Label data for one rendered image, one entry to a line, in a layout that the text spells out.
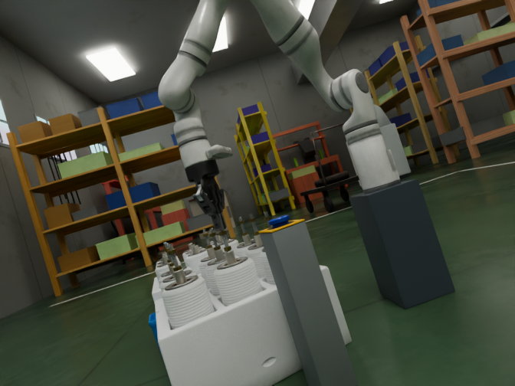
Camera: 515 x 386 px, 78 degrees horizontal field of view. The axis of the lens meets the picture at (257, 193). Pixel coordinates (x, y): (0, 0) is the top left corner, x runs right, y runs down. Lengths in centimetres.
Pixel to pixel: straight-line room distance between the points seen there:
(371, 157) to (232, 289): 49
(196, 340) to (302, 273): 25
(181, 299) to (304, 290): 26
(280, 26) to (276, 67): 902
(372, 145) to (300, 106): 871
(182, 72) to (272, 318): 57
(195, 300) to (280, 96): 903
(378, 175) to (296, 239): 38
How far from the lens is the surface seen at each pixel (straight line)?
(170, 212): 714
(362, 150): 89
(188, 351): 70
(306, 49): 87
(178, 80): 77
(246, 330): 71
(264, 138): 646
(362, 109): 90
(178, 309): 71
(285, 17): 85
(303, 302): 60
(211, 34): 81
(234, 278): 72
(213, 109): 941
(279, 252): 57
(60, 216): 490
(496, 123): 586
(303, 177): 756
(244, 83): 963
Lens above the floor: 37
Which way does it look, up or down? 1 degrees up
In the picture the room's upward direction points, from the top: 18 degrees counter-clockwise
